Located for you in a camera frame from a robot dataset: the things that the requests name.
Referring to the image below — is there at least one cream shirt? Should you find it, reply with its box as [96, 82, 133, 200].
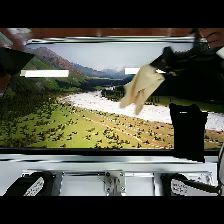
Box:
[119, 63, 167, 116]

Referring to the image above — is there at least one silver frame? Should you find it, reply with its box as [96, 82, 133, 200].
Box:
[0, 153, 224, 197]

